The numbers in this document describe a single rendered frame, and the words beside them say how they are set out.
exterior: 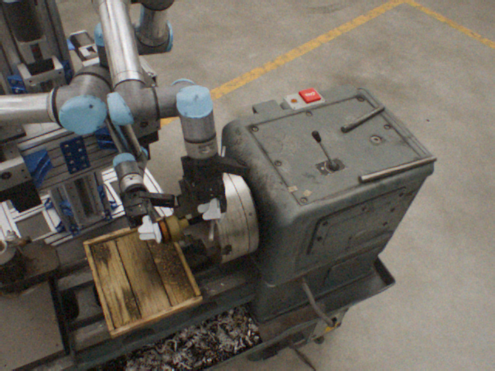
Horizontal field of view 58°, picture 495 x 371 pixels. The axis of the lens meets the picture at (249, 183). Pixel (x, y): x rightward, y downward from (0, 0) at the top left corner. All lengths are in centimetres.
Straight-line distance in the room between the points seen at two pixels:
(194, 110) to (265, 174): 45
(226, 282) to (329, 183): 50
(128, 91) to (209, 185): 28
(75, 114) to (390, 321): 195
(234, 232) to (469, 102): 312
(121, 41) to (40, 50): 61
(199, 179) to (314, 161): 47
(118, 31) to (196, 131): 34
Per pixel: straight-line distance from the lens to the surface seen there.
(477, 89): 435
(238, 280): 158
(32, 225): 265
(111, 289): 157
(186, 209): 141
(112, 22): 120
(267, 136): 146
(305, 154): 142
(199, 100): 96
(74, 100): 132
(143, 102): 106
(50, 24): 179
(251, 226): 134
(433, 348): 267
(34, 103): 140
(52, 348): 144
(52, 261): 151
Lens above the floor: 227
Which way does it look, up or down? 50 degrees down
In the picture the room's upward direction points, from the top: 7 degrees clockwise
